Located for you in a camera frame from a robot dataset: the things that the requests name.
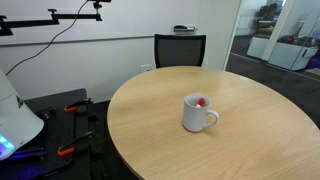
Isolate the red marker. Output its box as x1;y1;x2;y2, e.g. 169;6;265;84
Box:
196;97;206;109

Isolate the white ceramic mug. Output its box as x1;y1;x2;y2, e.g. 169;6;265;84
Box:
181;92;220;133

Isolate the black mesh office chair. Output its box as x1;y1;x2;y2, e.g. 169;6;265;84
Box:
153;33;207;69

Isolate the black desk phone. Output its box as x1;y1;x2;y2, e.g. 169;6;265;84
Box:
173;24;198;34

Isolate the white low cabinet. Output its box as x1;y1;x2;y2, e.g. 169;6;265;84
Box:
246;36;270;61
267;41;320;72

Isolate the dark background office furniture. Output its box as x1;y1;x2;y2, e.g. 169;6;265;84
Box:
255;3;284;37

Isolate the white wall outlet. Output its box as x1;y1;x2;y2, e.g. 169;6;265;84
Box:
139;63;152;73

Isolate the orange handled black clamp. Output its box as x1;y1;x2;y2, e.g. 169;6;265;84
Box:
63;97;93;114
56;131;97;158

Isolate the small black bracket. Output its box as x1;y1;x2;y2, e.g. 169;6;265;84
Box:
42;107;57;120

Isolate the black camera cable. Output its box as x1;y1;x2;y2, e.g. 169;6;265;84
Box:
5;1;89;76

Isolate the black camera mount boom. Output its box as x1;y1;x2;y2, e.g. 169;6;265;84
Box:
0;8;103;37

